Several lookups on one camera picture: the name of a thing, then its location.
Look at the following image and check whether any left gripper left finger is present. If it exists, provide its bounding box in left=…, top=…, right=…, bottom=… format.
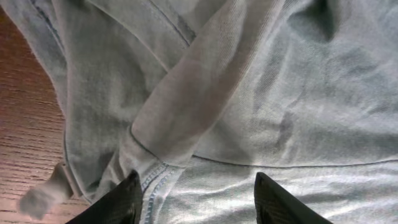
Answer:
left=67, top=170, right=143, bottom=224

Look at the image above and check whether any grey t-shirt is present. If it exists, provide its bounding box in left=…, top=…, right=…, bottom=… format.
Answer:
left=1, top=0, right=397, bottom=223

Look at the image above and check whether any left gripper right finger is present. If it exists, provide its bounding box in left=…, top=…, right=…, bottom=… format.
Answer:
left=254, top=172, right=331, bottom=224

